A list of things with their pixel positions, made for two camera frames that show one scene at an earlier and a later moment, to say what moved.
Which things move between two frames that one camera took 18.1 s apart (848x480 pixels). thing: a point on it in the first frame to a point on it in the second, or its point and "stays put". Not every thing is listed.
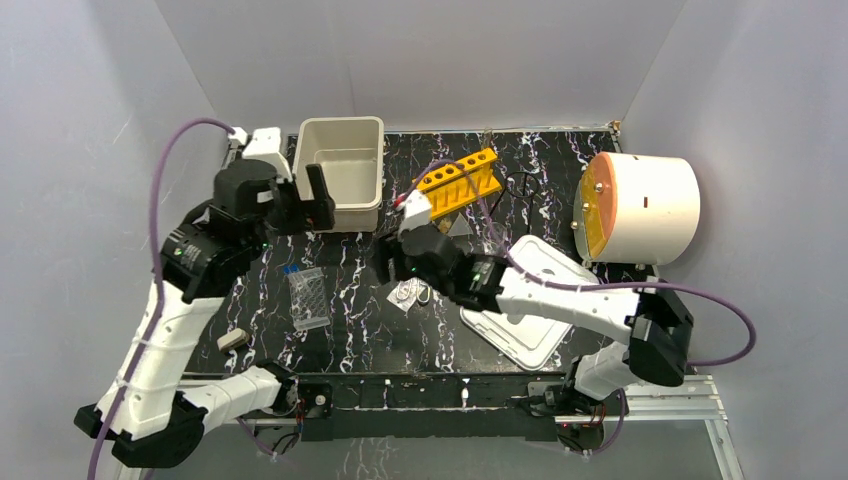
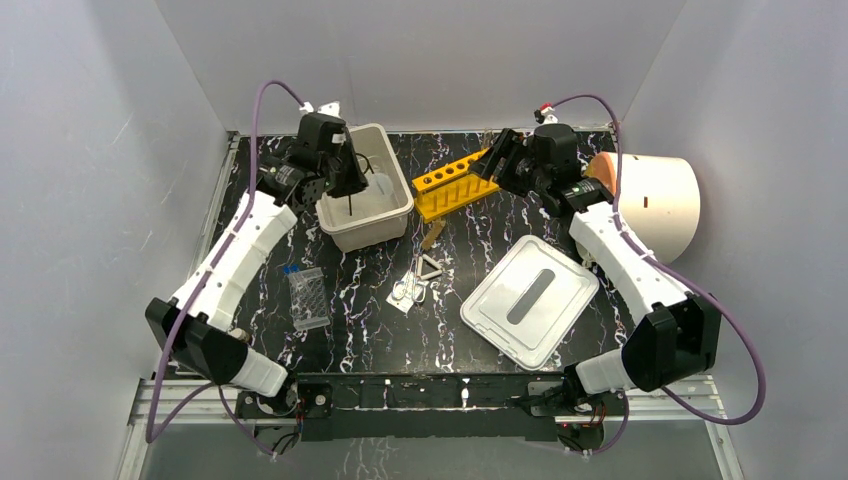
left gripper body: x=291 y=204 to x=354 y=169
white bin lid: x=532 y=340 stays put
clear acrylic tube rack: x=308 y=299 stays put
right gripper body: x=389 y=248 to x=518 y=174
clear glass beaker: x=495 y=238 to x=381 y=186
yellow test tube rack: x=460 y=184 stays put
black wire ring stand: x=519 y=196 to x=367 y=165
